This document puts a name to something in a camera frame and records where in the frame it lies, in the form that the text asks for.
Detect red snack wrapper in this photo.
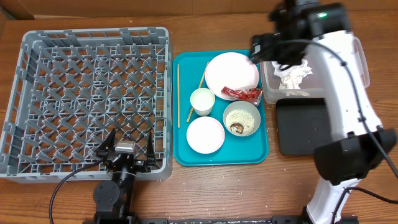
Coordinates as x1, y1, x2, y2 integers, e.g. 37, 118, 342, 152
221, 86, 262, 106

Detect pile of white rice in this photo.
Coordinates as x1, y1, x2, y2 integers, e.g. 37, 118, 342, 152
225, 110, 255, 136

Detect teal plastic tray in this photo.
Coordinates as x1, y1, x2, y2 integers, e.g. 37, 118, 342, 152
172, 50, 269, 166

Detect black waste tray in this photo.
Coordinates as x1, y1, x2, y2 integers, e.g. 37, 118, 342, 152
276, 98, 332, 156

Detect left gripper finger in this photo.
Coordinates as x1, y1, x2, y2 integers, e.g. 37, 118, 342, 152
98, 129, 116, 153
146, 132, 155, 162

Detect clear plastic bin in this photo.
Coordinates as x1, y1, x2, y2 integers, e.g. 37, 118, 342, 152
260, 37, 370, 104

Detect large white plate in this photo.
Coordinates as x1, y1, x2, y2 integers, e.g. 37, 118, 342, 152
205, 52, 259, 101

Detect brown food chunk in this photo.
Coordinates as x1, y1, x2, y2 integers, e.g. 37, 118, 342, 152
229, 123, 244, 134

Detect pale green bowl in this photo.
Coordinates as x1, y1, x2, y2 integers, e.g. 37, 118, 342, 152
223, 101, 261, 136

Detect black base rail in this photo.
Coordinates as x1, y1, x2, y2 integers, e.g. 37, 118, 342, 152
82, 214, 358, 224

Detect wooden chopstick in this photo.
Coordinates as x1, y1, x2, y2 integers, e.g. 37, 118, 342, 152
186, 61, 209, 123
177, 64, 180, 128

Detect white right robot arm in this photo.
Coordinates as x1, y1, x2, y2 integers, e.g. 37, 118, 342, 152
249, 1, 397, 223

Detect wooden chopstick left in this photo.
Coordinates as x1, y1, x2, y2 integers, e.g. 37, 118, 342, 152
177, 64, 180, 128

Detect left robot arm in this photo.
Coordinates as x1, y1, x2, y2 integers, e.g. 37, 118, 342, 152
93, 130, 156, 224

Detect white napkin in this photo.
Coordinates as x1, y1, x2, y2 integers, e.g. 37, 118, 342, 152
272, 59, 313, 96

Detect white paper cup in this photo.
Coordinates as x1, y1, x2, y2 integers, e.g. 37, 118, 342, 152
190, 88, 215, 116

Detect small pink bowl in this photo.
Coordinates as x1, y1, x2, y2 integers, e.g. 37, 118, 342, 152
187, 116, 225, 154

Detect wooden chopstick right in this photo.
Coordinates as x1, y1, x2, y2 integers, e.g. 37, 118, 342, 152
186, 61, 209, 123

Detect grey dishwasher rack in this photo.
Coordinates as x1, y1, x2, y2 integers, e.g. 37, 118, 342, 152
1, 27, 173, 183

